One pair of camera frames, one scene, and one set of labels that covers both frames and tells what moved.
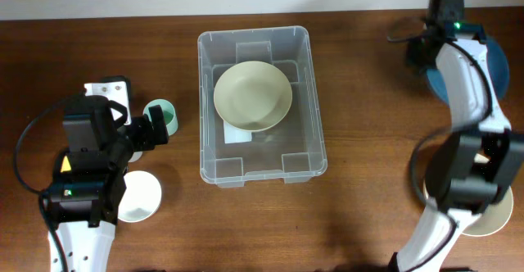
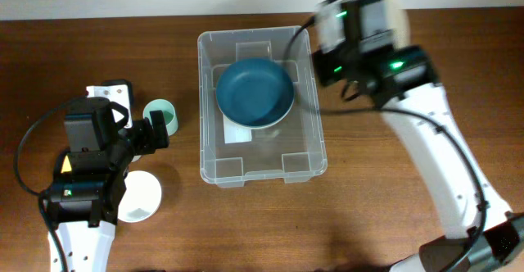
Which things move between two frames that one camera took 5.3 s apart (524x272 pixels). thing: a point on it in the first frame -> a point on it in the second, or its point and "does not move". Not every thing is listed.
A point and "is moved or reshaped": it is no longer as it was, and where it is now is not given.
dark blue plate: [499, 68] -> [255, 92]
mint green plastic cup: [169, 113] does not move
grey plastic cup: [136, 156] does not move
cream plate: [490, 221] is moved or reshaped
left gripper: [142, 126] does not move
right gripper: [411, 58] -> [321, 72]
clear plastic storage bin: [259, 106] does not move
